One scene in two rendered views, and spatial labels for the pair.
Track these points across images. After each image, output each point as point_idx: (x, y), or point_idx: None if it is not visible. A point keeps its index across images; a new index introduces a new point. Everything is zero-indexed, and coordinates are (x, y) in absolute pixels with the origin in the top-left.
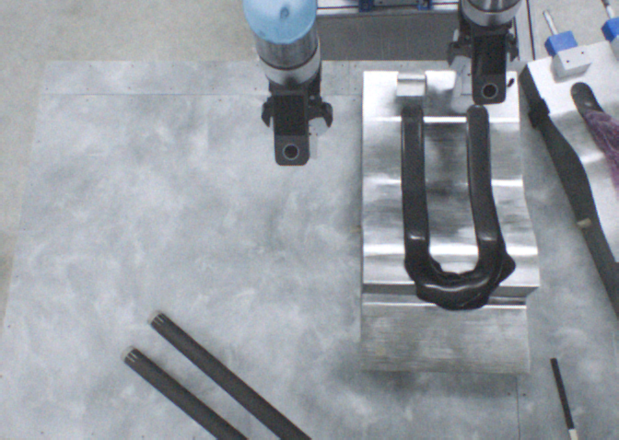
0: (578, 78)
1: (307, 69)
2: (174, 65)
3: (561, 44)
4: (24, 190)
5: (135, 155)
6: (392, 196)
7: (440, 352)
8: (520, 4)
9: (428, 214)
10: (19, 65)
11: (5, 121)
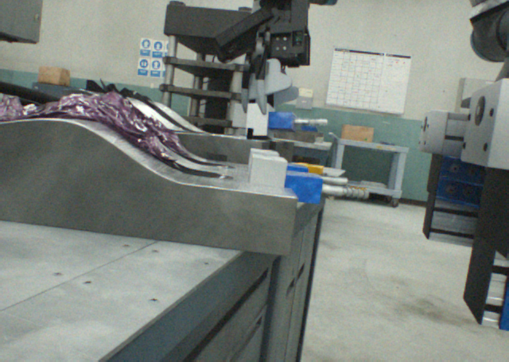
0: (239, 169)
1: (253, 6)
2: (334, 175)
3: (289, 163)
4: (319, 333)
5: None
6: (186, 126)
7: None
8: None
9: (161, 115)
10: (421, 349)
11: (373, 336)
